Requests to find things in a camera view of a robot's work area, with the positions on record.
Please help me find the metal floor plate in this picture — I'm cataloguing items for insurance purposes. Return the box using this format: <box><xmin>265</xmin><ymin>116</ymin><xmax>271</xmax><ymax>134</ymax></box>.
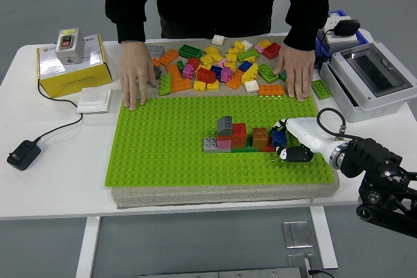
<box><xmin>286</xmin><ymin>253</ymin><xmax>324</xmax><ymax>278</ymax></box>
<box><xmin>281</xmin><ymin>221</ymin><xmax>314</xmax><ymax>249</ymax></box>

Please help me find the black power cord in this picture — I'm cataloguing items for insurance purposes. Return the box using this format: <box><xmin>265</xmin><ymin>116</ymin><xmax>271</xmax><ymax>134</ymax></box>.
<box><xmin>34</xmin><ymin>79</ymin><xmax>85</xmax><ymax>144</ymax></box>

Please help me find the yellow curved brick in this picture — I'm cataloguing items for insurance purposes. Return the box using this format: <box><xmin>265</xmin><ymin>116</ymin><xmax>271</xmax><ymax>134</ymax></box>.
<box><xmin>240</xmin><ymin>62</ymin><xmax>258</xmax><ymax>85</ymax></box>

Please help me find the dark green long brick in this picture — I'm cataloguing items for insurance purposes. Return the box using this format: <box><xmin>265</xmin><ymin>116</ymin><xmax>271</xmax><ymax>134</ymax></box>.
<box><xmin>178</xmin><ymin>44</ymin><xmax>203</xmax><ymax>59</ymax></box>

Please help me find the lime green long brick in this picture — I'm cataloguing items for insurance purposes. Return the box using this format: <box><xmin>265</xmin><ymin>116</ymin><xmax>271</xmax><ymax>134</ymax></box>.
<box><xmin>158</xmin><ymin>73</ymin><xmax>173</xmax><ymax>96</ymax></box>
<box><xmin>237</xmin><ymin>48</ymin><xmax>261</xmax><ymax>63</ymax></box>
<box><xmin>257</xmin><ymin>63</ymin><xmax>279</xmax><ymax>83</ymax></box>

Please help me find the grey metal base panel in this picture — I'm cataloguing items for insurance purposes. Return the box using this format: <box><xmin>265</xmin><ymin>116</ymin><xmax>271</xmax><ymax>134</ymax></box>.
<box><xmin>138</xmin><ymin>266</ymin><xmax>302</xmax><ymax>278</ymax></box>

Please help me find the orange long brick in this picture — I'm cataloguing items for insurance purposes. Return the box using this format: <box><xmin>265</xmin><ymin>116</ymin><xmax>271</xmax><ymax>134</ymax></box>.
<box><xmin>158</xmin><ymin>48</ymin><xmax>180</xmax><ymax>67</ymax></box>
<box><xmin>166</xmin><ymin>63</ymin><xmax>182</xmax><ymax>80</ymax></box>
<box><xmin>169</xmin><ymin>77</ymin><xmax>193</xmax><ymax>93</ymax></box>
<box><xmin>259</xmin><ymin>84</ymin><xmax>285</xmax><ymax>97</ymax></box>

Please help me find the brown square brick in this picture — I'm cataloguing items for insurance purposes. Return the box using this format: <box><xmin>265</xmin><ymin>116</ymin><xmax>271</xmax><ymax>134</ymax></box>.
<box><xmin>252</xmin><ymin>127</ymin><xmax>269</xmax><ymax>148</ymax></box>

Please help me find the lime green studded baseplate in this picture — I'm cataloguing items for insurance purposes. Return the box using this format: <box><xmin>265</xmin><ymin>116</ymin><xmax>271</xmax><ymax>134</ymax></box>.
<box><xmin>104</xmin><ymin>94</ymin><xmax>336</xmax><ymax>188</ymax></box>

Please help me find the grey long brick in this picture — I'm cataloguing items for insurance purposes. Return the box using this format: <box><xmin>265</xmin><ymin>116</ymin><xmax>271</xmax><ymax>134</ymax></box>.
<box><xmin>145</xmin><ymin>44</ymin><xmax>165</xmax><ymax>59</ymax></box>

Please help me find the white power socket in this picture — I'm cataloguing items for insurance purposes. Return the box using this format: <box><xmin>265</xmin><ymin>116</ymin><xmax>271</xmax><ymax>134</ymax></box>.
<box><xmin>322</xmin><ymin>14</ymin><xmax>352</xmax><ymax>30</ymax></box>

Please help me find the blue plastic bin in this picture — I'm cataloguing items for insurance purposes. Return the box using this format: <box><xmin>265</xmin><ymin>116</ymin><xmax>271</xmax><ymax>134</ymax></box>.
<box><xmin>315</xmin><ymin>10</ymin><xmax>369</xmax><ymax>61</ymax></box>

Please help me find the white table leg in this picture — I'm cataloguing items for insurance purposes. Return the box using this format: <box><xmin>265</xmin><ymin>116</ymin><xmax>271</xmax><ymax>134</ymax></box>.
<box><xmin>75</xmin><ymin>215</ymin><xmax>102</xmax><ymax>278</ymax></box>
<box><xmin>308</xmin><ymin>197</ymin><xmax>339</xmax><ymax>270</ymax></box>

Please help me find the person's left hand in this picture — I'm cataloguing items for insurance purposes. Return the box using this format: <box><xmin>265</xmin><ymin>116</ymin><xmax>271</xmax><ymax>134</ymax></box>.
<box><xmin>272</xmin><ymin>43</ymin><xmax>316</xmax><ymax>102</ymax></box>

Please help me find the black power adapter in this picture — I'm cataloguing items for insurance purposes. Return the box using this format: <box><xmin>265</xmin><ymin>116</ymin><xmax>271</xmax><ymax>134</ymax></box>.
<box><xmin>6</xmin><ymin>139</ymin><xmax>42</xmax><ymax>171</ymax></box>

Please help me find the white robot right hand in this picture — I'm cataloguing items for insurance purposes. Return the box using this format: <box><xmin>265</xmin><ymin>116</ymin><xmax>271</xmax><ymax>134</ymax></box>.
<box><xmin>272</xmin><ymin>117</ymin><xmax>347</xmax><ymax>164</ymax></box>

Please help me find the black charger cable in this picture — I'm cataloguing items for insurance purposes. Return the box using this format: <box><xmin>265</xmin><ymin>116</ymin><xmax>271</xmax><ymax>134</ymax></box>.
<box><xmin>314</xmin><ymin>29</ymin><xmax>335</xmax><ymax>66</ymax></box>

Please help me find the grey push-button switch box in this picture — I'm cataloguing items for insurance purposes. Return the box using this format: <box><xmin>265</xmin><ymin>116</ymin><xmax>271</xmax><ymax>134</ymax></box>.
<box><xmin>54</xmin><ymin>28</ymin><xmax>85</xmax><ymax>66</ymax></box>

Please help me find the white wall switch panel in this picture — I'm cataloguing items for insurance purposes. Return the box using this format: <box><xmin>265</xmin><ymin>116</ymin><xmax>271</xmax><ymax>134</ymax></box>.
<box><xmin>76</xmin><ymin>87</ymin><xmax>112</xmax><ymax>115</ymax></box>

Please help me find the thin black floor cable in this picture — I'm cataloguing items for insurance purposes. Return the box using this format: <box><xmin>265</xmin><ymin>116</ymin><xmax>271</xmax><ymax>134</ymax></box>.
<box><xmin>308</xmin><ymin>268</ymin><xmax>336</xmax><ymax>277</ymax></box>

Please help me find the yellow cardboard box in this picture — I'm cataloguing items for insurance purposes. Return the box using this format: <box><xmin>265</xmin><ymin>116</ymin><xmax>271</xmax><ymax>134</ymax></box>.
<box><xmin>36</xmin><ymin>33</ymin><xmax>114</xmax><ymax>99</ymax></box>

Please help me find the white switch plate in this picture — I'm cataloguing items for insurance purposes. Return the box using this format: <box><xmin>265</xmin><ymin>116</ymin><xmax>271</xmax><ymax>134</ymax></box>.
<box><xmin>325</xmin><ymin>32</ymin><xmax>359</xmax><ymax>44</ymax></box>

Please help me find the grey distribution box clear lid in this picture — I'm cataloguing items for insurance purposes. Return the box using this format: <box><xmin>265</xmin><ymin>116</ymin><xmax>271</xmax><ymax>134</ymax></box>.
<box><xmin>318</xmin><ymin>42</ymin><xmax>417</xmax><ymax>123</ymax></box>

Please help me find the black charger plug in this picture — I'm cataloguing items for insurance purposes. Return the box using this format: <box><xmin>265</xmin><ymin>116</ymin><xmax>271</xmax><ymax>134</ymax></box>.
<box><xmin>332</xmin><ymin>20</ymin><xmax>361</xmax><ymax>36</ymax></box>

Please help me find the person's right hand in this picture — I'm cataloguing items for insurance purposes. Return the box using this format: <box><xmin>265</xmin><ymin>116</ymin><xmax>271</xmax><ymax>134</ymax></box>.
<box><xmin>119</xmin><ymin>41</ymin><xmax>157</xmax><ymax>111</ymax></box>

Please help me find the magenta brick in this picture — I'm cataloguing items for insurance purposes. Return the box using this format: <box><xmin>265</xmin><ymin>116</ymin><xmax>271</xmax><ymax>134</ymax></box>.
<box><xmin>220</xmin><ymin>65</ymin><xmax>234</xmax><ymax>83</ymax></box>
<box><xmin>182</xmin><ymin>63</ymin><xmax>196</xmax><ymax>80</ymax></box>

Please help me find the grey low brick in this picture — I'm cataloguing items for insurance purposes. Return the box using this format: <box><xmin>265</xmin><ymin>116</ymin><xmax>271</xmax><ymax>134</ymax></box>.
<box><xmin>203</xmin><ymin>137</ymin><xmax>232</xmax><ymax>154</ymax></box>

